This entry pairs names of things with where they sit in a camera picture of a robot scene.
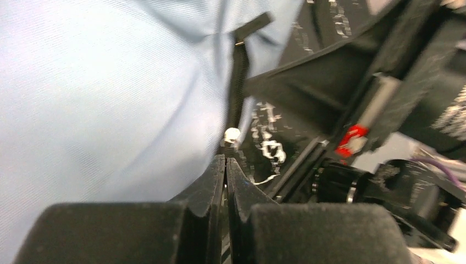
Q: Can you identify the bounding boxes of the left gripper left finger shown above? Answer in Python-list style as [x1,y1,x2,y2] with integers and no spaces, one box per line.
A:
[14,155,225,263]

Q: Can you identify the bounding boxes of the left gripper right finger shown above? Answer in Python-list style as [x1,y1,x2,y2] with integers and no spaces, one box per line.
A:
[226,158,412,263]

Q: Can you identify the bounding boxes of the blue backpack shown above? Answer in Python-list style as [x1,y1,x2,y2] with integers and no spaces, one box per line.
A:
[1,1,302,263]

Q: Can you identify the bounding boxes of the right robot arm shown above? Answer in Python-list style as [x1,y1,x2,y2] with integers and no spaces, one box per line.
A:
[242,1,465,252]

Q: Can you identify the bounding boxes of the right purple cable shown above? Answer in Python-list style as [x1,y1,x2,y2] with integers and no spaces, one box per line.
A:
[411,156,466,192]

